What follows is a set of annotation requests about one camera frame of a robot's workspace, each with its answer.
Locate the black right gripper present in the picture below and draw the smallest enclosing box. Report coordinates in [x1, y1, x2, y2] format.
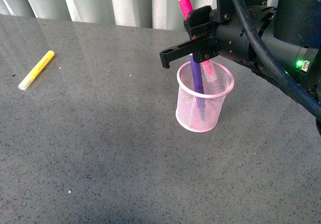
[159, 0, 278, 69]

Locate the purple highlighter pen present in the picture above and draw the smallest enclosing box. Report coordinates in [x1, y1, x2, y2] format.
[190, 54, 206, 121]

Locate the pink highlighter pen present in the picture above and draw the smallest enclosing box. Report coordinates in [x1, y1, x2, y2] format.
[179, 0, 217, 82]

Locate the pink mesh pen cup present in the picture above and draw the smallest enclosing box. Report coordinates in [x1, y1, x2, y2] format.
[176, 61, 234, 133]

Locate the grey pleated curtain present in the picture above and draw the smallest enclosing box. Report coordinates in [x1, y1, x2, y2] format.
[1, 0, 217, 31]

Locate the yellow highlighter pen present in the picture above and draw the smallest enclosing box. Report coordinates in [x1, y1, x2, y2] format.
[18, 50, 55, 90]

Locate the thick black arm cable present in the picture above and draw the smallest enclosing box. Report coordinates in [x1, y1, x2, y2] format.
[225, 0, 321, 119]

